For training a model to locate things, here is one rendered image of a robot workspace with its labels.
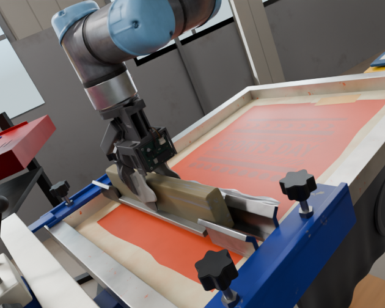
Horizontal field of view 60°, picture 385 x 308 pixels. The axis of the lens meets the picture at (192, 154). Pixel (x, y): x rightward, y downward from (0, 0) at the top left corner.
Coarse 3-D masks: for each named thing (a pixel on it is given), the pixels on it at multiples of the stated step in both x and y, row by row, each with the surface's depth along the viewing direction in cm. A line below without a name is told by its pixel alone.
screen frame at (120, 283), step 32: (256, 96) 112; (288, 96) 102; (192, 128) 100; (384, 128) 59; (352, 160) 54; (384, 160) 56; (352, 192) 50; (64, 224) 75; (96, 256) 58; (128, 288) 47
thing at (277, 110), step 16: (256, 112) 101; (272, 112) 96; (288, 112) 91; (224, 128) 100; (208, 144) 94; (192, 160) 88; (192, 176) 80; (208, 176) 76; (128, 208) 78; (112, 224) 74; (128, 224) 71; (144, 224) 68; (160, 224) 66; (128, 240) 65; (144, 240) 63
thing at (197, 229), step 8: (120, 200) 74; (128, 200) 72; (136, 200) 70; (136, 208) 69; (144, 208) 66; (160, 216) 61; (168, 216) 60; (176, 216) 59; (176, 224) 57; (184, 224) 55; (192, 224) 54; (192, 232) 54; (200, 232) 52
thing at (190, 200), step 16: (112, 176) 73; (160, 176) 60; (128, 192) 71; (160, 192) 58; (176, 192) 54; (192, 192) 50; (208, 192) 48; (160, 208) 63; (176, 208) 57; (192, 208) 52; (208, 208) 48; (224, 208) 50; (224, 224) 50
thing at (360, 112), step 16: (304, 112) 87; (320, 112) 83; (336, 112) 80; (352, 112) 77; (368, 112) 74; (352, 128) 70; (336, 144) 67; (320, 160) 64; (224, 176) 73; (256, 192) 63; (272, 192) 61; (288, 208) 55; (160, 240) 61; (176, 240) 59; (192, 240) 58; (208, 240) 56; (256, 240) 51; (160, 256) 57; (176, 256) 55; (192, 256) 54; (240, 256) 50; (192, 272) 51
